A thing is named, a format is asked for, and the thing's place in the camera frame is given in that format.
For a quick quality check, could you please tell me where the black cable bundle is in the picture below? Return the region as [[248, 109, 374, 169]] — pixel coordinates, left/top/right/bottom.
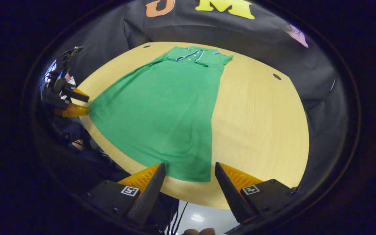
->
[[165, 197, 188, 235]]

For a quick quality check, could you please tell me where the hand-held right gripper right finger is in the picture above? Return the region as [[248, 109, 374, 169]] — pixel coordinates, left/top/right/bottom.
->
[[214, 162, 301, 224]]

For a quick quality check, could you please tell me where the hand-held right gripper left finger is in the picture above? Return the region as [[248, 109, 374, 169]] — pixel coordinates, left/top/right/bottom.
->
[[82, 162, 166, 226]]

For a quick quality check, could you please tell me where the green T-shirt with blue trim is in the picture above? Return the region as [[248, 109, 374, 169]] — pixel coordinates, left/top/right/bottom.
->
[[88, 46, 233, 182]]

